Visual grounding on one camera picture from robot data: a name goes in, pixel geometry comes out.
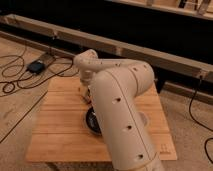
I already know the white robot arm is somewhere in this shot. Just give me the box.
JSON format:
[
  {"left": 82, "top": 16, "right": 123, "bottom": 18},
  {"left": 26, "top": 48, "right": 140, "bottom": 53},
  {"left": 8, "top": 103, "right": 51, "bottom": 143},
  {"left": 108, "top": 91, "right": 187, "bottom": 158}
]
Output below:
[{"left": 74, "top": 49, "right": 165, "bottom": 171}]

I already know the dark round bowl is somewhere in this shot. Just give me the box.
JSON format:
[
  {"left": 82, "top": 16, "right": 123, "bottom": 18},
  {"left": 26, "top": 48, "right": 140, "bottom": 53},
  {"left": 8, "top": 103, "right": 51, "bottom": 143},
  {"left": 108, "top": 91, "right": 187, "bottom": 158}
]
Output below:
[{"left": 85, "top": 107, "right": 101, "bottom": 135}]

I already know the black power adapter box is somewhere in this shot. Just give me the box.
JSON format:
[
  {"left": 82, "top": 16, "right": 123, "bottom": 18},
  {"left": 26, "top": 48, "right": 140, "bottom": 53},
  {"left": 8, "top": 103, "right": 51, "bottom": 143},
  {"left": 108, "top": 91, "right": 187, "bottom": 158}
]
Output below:
[{"left": 27, "top": 61, "right": 45, "bottom": 74}]

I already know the wooden table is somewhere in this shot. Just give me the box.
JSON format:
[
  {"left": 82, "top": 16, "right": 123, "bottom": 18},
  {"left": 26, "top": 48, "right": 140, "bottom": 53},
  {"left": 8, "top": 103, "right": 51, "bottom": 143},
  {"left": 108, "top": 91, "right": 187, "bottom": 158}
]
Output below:
[{"left": 26, "top": 77, "right": 177, "bottom": 163}]

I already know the black floor cable left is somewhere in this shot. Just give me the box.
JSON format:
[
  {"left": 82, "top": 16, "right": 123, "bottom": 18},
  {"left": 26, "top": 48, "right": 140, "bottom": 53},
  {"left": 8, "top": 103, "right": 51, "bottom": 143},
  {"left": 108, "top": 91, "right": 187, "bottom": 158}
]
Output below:
[{"left": 0, "top": 43, "right": 81, "bottom": 144}]

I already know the long wooden beam frame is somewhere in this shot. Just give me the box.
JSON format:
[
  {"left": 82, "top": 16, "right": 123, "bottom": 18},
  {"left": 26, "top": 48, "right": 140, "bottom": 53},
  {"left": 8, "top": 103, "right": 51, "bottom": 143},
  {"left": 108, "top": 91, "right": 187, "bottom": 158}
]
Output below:
[{"left": 0, "top": 14, "right": 213, "bottom": 96}]

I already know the black cable right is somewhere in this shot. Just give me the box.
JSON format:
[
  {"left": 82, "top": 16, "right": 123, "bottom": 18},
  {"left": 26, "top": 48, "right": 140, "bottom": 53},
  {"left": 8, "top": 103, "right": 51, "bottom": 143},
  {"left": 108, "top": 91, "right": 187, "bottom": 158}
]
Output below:
[{"left": 188, "top": 75, "right": 213, "bottom": 165}]

